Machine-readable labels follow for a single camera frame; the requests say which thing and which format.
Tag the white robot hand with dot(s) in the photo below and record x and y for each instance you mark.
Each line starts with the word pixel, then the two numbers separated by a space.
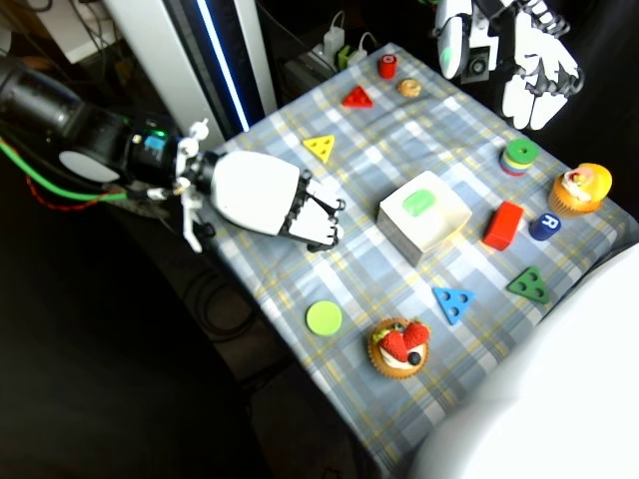
pixel 254 192
pixel 541 50

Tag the red cylinder with hole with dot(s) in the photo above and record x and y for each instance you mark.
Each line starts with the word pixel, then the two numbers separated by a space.
pixel 388 67

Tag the blue cylinder with letter R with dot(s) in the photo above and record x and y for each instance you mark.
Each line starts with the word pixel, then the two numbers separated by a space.
pixel 545 227

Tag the white and yellow paper box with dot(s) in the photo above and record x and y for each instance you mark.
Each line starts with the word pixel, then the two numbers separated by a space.
pixel 434 227

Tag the yellow triangle block with holes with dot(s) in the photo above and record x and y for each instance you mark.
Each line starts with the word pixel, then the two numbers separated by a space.
pixel 319 147

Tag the stack of coloured rings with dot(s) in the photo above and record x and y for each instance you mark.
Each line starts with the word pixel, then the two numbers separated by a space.
pixel 519 157

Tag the grey power strip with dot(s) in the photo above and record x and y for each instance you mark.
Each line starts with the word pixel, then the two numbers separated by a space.
pixel 304 70

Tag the swirl butter cookie toy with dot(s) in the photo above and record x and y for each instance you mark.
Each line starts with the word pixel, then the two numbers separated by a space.
pixel 409 88

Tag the red triangle block with holes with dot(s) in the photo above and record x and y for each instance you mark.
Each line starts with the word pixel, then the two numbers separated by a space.
pixel 357 99

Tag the light green flat disc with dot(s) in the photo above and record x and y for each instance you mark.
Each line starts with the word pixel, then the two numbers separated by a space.
pixel 323 317

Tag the blue plaid tablecloth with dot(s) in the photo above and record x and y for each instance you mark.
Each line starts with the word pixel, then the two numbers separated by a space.
pixel 369 279

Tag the yellow cream toy cupcake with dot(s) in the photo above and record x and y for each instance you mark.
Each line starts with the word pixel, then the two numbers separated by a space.
pixel 579 192

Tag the white robot body column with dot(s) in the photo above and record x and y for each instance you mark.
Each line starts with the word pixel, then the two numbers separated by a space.
pixel 170 60

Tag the green plug adapter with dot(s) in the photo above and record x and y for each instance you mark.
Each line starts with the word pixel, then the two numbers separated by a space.
pixel 348 56

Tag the white charger plug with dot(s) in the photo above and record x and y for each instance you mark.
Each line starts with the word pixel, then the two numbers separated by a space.
pixel 368 47
pixel 333 40

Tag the red rectangular block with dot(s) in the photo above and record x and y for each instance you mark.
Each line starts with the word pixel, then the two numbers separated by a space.
pixel 503 225

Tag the strawberry toy cupcake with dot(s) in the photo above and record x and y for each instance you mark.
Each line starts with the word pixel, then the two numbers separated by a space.
pixel 399 349

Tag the blue triangle block with holes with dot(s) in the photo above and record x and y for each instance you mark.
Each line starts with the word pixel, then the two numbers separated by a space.
pixel 451 304

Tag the white shelf panel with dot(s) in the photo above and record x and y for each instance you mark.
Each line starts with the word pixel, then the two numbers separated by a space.
pixel 75 40

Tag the green triangle block with holes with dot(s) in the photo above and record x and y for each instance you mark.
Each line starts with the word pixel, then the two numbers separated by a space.
pixel 529 287

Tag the white blurred rounded cover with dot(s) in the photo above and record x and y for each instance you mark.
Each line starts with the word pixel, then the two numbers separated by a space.
pixel 549 379

